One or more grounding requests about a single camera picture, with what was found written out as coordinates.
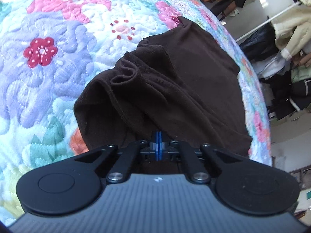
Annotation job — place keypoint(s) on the floral quilt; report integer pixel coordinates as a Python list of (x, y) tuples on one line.
[(48, 77)]

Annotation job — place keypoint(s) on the cream fleece jacket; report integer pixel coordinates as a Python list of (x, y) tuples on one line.
[(294, 29)]

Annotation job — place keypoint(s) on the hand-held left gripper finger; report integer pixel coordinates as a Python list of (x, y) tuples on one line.
[(160, 145), (155, 145)]

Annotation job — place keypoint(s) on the dark blue garment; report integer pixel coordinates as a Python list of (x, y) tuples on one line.
[(262, 43)]

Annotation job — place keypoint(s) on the dark brown shirt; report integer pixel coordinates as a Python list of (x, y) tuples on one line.
[(182, 77)]

